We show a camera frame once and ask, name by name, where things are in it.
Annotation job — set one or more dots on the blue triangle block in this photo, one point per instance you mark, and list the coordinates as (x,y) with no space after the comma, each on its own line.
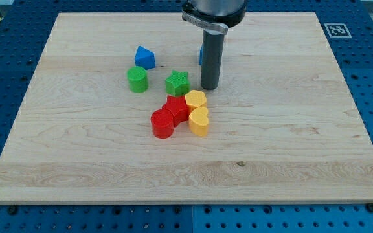
(144,58)

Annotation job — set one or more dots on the yellow hexagon block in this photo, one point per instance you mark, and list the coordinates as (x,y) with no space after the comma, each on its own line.
(195,99)

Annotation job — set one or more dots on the red star block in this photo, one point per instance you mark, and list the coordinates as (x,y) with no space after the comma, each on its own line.
(178,107)

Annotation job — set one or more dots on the light wooden board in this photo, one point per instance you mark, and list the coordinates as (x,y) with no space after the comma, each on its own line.
(284,128)

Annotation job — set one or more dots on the green star block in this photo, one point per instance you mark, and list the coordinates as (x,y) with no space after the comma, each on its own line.
(177,84)

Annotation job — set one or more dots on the red cylinder block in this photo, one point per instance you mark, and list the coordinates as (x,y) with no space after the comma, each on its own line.
(162,123)

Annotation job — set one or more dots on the blue block behind rod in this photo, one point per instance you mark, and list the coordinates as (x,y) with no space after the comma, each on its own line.
(200,55)

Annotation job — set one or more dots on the green cylinder block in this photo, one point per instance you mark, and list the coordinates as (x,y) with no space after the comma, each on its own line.
(137,79)

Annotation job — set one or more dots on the white fiducial marker tag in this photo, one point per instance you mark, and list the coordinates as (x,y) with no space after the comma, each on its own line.
(337,30)

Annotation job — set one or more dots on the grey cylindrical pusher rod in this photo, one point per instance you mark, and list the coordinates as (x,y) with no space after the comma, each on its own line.
(212,50)

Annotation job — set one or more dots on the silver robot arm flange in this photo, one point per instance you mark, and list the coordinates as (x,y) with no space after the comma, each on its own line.
(214,16)

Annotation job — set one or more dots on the yellow heart block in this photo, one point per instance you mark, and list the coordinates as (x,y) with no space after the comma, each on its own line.
(198,121)

